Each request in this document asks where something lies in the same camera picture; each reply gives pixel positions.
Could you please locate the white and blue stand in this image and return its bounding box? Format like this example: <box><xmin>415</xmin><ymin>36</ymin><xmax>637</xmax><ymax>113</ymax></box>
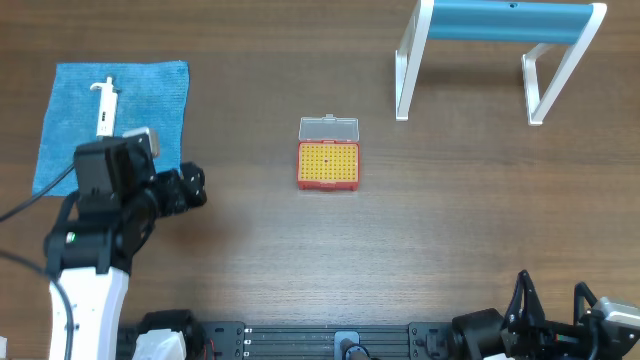
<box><xmin>394</xmin><ymin>0</ymin><xmax>609</xmax><ymax>127</ymax></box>

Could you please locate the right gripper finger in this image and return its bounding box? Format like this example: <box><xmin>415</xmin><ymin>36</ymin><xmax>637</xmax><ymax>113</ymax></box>
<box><xmin>504</xmin><ymin>269</ymin><xmax>546</xmax><ymax>331</ymax></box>
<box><xmin>573</xmin><ymin>282</ymin><xmax>599</xmax><ymax>321</ymax></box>

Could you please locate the white pipette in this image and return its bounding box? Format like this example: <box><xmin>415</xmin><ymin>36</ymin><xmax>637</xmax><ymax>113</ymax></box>
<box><xmin>89</xmin><ymin>74</ymin><xmax>122</xmax><ymax>139</ymax></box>

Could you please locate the red and yellow tip box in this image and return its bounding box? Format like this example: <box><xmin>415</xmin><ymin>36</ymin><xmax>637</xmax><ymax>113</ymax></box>
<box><xmin>296</xmin><ymin>113</ymin><xmax>362</xmax><ymax>193</ymax></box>

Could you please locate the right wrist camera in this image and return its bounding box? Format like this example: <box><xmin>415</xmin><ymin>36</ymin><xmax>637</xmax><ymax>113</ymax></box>
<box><xmin>591</xmin><ymin>296</ymin><xmax>640</xmax><ymax>334</ymax></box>

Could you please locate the blue cloth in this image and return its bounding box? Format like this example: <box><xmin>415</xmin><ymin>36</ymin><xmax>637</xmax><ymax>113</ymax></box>
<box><xmin>31</xmin><ymin>60</ymin><xmax>191</xmax><ymax>198</ymax></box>

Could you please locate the black cable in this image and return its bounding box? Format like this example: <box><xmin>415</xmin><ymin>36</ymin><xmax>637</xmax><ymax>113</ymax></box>
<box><xmin>0</xmin><ymin>163</ymin><xmax>76</xmax><ymax>360</ymax></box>

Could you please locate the mounting rail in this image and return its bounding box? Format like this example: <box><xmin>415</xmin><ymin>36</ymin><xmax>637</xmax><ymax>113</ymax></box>
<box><xmin>117</xmin><ymin>319</ymin><xmax>457</xmax><ymax>360</ymax></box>

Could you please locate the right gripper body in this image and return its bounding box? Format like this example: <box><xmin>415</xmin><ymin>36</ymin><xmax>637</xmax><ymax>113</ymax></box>
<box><xmin>502</xmin><ymin>322</ymin><xmax>596</xmax><ymax>360</ymax></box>

